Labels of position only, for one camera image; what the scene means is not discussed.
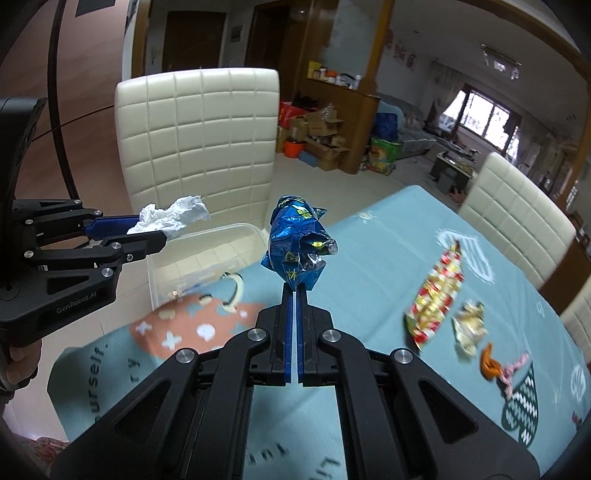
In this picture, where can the person's left hand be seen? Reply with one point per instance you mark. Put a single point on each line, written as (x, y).
(23, 364)

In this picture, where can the dark coffee table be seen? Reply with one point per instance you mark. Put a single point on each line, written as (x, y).
(455, 164)

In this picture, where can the white tissue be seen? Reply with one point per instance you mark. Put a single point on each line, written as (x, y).
(175, 214)

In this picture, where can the ceiling lamp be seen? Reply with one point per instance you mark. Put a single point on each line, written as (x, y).
(501, 60)

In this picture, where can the yellow box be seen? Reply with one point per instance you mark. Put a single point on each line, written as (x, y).
(315, 69)

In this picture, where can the red and yellow snack packet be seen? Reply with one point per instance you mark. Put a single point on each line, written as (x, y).
(434, 295)

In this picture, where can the colourful printed bag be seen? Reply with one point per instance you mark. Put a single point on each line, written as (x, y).
(384, 157)

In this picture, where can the orange peel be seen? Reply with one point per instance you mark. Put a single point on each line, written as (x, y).
(490, 364)

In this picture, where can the wooden divider cabinet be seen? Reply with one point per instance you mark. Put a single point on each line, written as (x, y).
(351, 106)

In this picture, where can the orange bucket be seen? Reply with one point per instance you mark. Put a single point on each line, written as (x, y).
(294, 148)

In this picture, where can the barred window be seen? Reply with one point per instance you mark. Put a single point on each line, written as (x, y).
(482, 115)

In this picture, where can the grey waste bin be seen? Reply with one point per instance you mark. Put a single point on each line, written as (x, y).
(447, 181)

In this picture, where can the open cardboard box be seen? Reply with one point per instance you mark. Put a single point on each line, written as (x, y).
(323, 123)
(330, 154)

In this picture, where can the pink wrapper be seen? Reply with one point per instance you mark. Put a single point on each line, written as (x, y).
(512, 369)

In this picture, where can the blue foil snack wrapper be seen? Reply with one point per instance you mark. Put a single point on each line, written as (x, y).
(291, 240)

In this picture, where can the grey sofa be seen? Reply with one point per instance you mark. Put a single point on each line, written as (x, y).
(411, 134)

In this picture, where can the light blue printed tablecloth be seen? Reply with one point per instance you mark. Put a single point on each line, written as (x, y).
(369, 277)

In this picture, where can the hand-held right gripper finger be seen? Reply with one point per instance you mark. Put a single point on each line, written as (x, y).
(300, 337)
(289, 337)

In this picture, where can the reddish wooden wardrobe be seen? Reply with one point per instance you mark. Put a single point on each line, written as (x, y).
(92, 41)

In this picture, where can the red bag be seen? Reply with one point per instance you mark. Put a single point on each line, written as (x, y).
(291, 113)

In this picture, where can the blue bag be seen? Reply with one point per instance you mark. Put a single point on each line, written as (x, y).
(387, 125)

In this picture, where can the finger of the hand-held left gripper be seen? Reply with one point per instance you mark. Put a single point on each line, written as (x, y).
(111, 225)
(134, 244)

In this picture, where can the clear plastic bin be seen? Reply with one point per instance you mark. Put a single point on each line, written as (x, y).
(207, 258)

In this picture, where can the pink toy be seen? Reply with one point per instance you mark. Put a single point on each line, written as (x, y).
(458, 196)

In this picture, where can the crumpled gold wrapper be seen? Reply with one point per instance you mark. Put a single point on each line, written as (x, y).
(468, 327)

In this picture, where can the cream quilted chair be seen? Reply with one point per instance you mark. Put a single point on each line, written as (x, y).
(579, 323)
(194, 138)
(512, 212)

